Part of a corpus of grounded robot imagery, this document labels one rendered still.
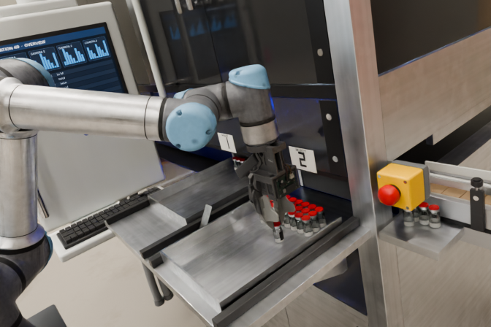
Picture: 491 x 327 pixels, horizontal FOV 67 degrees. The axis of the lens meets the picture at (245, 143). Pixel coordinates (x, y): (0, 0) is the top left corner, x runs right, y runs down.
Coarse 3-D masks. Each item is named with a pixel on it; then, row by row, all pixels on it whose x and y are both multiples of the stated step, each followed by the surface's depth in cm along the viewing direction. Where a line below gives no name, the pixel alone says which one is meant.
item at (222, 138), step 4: (220, 136) 122; (224, 136) 120; (228, 136) 118; (220, 140) 123; (224, 140) 121; (228, 140) 119; (232, 140) 117; (220, 144) 124; (224, 144) 121; (232, 144) 117; (224, 148) 123; (228, 148) 121; (232, 148) 118; (232, 152) 119
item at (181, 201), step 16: (224, 160) 136; (192, 176) 129; (208, 176) 133; (224, 176) 130; (160, 192) 122; (176, 192) 126; (192, 192) 123; (208, 192) 120; (224, 192) 118; (240, 192) 110; (160, 208) 114; (176, 208) 114; (192, 208) 112
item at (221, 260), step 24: (240, 216) 100; (192, 240) 92; (216, 240) 92; (240, 240) 90; (264, 240) 88; (288, 240) 86; (312, 240) 79; (168, 264) 85; (192, 264) 85; (216, 264) 83; (240, 264) 81; (264, 264) 79; (192, 288) 77; (216, 288) 75; (240, 288) 69
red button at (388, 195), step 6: (384, 186) 73; (390, 186) 72; (378, 192) 73; (384, 192) 72; (390, 192) 71; (396, 192) 72; (378, 198) 74; (384, 198) 72; (390, 198) 71; (396, 198) 71; (390, 204) 72
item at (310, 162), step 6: (294, 150) 94; (300, 150) 93; (306, 150) 91; (312, 150) 89; (294, 156) 95; (300, 156) 93; (306, 156) 92; (312, 156) 90; (294, 162) 96; (306, 162) 92; (312, 162) 91; (300, 168) 95; (306, 168) 93; (312, 168) 91
